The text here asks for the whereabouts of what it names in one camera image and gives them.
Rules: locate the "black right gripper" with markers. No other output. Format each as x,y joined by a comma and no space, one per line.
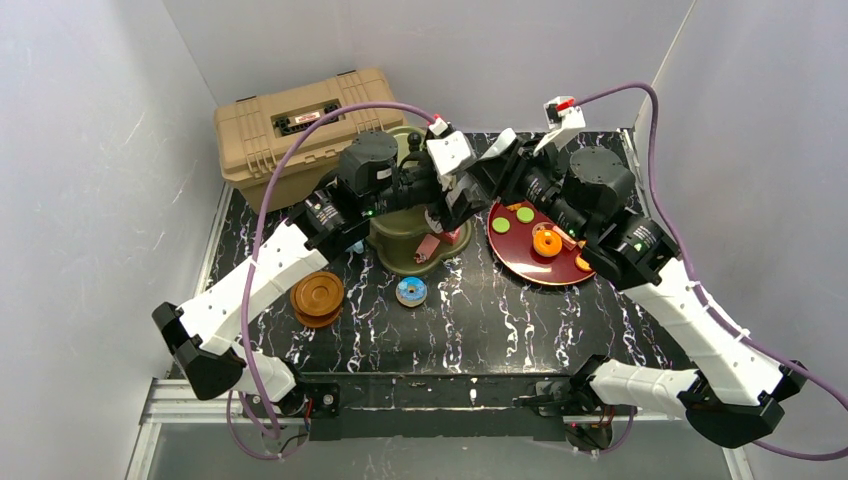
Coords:
502,168

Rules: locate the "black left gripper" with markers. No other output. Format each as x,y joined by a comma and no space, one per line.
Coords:
448,201

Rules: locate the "orange glazed donut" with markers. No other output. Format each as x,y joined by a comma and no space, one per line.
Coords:
547,243

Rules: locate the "green three-tier serving stand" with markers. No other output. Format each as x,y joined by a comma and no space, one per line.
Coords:
395,236

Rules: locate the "red round lacquer tray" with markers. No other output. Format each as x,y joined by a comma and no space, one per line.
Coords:
515,251

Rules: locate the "pink swirl roll cake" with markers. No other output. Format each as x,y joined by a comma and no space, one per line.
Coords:
426,248

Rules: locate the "pink sprinkled cake slice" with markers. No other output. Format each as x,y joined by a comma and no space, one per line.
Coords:
451,237

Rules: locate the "blue frosted donut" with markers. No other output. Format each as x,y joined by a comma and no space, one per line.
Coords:
411,292

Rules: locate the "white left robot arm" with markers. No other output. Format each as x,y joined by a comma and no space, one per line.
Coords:
207,335

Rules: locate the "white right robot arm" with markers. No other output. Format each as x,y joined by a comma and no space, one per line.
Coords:
731,394

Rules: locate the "green macaron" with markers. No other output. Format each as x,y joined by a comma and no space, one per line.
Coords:
525,215
500,225

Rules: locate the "round yellow biscuit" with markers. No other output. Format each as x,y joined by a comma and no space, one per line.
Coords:
582,264

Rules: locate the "tan plastic toolbox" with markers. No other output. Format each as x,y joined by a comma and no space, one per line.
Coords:
254,134

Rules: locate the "stacked brown wooden coasters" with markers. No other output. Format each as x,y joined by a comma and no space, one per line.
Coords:
317,299

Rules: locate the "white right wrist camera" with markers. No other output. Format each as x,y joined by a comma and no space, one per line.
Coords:
565,121

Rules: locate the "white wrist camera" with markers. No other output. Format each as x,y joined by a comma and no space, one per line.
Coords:
450,151
565,121

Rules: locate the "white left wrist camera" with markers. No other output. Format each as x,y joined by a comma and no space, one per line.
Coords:
450,151

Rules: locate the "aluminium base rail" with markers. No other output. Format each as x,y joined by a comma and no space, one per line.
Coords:
341,406

